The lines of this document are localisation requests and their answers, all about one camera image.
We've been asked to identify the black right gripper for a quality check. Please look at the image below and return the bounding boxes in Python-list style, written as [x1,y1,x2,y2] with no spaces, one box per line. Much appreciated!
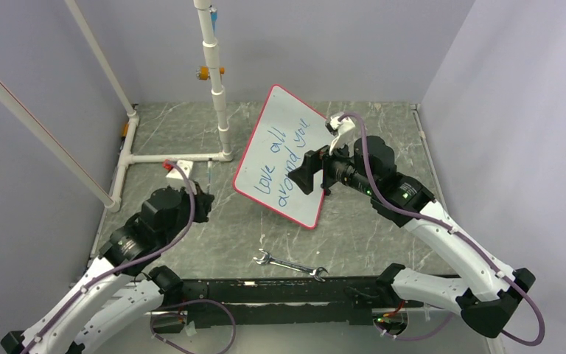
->
[288,131,377,196]

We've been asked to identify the white blue whiteboard marker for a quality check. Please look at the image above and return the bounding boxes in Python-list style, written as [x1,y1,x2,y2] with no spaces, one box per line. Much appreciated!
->
[206,158,213,194]

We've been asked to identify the pink-framed whiteboard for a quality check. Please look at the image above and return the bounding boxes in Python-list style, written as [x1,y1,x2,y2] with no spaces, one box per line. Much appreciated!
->
[233,85,332,229]

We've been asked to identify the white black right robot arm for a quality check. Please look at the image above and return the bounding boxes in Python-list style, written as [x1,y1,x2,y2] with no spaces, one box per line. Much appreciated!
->
[288,136,535,338]

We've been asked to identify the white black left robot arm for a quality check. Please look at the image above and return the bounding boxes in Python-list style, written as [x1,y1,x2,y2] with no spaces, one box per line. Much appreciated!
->
[0,183,214,353]

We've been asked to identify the silver double open-end wrench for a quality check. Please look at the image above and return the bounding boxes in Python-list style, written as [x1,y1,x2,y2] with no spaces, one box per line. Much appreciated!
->
[253,249,329,282]

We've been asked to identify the orange pipe valve fitting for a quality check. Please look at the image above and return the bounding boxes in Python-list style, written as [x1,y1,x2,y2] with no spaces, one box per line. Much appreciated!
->
[195,66,226,80]

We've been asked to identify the diagonal white pipe red stripe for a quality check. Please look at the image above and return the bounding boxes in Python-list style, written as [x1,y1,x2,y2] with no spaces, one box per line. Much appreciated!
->
[0,80,119,212]

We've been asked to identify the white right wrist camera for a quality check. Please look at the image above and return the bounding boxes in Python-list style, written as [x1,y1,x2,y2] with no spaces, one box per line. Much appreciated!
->
[325,112,356,155]

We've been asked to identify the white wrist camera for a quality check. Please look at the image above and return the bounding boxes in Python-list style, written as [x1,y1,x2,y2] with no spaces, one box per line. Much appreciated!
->
[325,112,356,155]
[162,159,194,190]

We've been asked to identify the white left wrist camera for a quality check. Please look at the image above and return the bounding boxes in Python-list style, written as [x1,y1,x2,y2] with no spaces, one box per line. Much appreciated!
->
[162,159,194,190]

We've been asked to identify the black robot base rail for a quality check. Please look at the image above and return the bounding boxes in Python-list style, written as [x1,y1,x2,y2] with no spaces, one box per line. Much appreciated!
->
[157,276,422,329]

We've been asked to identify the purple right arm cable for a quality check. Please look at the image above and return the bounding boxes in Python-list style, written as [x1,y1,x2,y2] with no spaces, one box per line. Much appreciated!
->
[339,111,547,348]

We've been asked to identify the white PVC pipe frame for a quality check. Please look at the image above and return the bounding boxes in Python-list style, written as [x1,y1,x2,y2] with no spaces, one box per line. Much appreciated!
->
[65,0,234,208]

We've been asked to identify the aluminium extrusion frame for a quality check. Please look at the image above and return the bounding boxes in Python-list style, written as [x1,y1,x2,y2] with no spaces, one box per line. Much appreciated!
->
[410,103,506,354]

